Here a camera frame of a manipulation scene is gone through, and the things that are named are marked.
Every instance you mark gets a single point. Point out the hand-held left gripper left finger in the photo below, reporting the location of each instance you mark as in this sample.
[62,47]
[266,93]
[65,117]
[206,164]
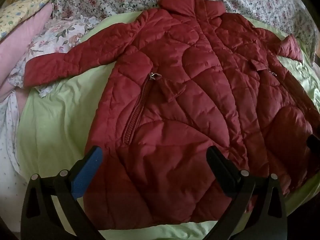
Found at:
[87,170]

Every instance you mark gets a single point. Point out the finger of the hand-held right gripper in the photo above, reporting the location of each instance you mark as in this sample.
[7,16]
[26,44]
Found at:
[314,142]

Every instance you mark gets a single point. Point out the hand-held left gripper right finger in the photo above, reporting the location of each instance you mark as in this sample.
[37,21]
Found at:
[220,165]

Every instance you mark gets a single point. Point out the red quilted puffer jacket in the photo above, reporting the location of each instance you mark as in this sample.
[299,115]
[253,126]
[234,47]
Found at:
[190,100]

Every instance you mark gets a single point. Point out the light green bed sheet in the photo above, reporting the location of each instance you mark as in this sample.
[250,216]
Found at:
[55,120]

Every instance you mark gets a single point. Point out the white dotted sheet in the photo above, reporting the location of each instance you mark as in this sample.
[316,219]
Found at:
[7,130]

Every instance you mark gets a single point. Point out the white ruffled floral cloth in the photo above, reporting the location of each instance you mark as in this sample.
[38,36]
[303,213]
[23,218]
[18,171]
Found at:
[55,35]

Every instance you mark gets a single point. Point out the pink blanket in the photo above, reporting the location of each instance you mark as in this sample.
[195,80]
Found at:
[22,37]

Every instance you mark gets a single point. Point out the yellow floral quilt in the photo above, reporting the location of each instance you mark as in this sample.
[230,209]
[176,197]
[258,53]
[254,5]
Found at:
[20,12]

